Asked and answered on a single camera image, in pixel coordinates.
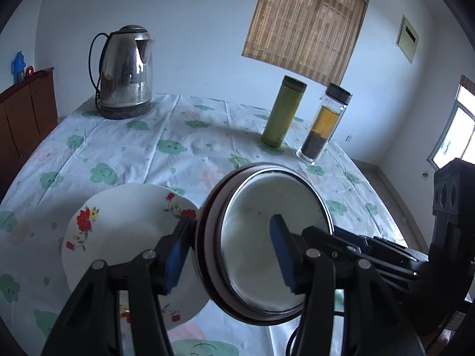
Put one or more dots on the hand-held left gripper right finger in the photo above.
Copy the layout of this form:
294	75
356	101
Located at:
282	252

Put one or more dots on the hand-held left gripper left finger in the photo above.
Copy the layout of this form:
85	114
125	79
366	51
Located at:
178	259

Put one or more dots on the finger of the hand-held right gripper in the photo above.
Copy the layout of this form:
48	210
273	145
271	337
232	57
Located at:
378	244
323	239

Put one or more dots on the red flower white plate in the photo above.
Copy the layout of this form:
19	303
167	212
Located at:
122	222

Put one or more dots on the bright window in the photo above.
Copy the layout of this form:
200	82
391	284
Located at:
454	133

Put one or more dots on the glass tea bottle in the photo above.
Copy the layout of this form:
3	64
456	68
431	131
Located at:
323	126

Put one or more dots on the green thermos bottle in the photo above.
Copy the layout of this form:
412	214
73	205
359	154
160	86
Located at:
282	115

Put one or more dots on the small bamboo blind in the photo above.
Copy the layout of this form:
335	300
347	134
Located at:
468	83

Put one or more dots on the dark kettle base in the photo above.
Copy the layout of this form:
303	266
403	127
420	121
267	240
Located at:
124	111

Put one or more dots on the stainless steel electric kettle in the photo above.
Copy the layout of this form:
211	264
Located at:
128	70

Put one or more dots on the brown wooden sideboard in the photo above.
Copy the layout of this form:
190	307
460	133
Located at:
26	118

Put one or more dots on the large bamboo window blind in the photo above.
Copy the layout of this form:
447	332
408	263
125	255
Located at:
304	22

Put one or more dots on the small red ornament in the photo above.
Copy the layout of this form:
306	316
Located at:
29	70

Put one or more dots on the blue bottle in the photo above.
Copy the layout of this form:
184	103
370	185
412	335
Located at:
18	67

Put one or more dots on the pale wall panel box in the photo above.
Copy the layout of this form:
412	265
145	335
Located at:
407	39

